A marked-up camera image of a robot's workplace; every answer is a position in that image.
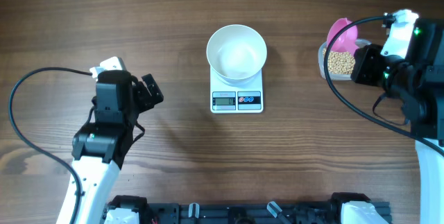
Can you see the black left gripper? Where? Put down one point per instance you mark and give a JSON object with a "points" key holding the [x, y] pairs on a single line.
{"points": [[139, 90]]}

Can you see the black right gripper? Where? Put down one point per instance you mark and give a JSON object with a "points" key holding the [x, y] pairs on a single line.
{"points": [[365, 57]]}

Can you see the pink plastic scoop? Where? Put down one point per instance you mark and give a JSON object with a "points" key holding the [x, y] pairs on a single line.
{"points": [[346, 42]]}

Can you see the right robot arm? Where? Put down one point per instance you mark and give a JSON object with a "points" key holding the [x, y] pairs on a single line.
{"points": [[411, 70]]}

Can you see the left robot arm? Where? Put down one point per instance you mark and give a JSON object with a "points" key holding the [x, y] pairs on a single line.
{"points": [[101, 144]]}

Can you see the white digital kitchen scale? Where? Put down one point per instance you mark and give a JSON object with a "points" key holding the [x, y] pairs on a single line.
{"points": [[246, 97]]}

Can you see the white bowl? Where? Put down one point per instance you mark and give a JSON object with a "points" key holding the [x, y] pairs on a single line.
{"points": [[236, 53]]}

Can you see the soybeans in container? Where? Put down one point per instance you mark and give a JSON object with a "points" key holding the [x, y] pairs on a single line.
{"points": [[340, 63]]}

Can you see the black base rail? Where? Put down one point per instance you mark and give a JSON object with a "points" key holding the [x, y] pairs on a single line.
{"points": [[342, 207]]}

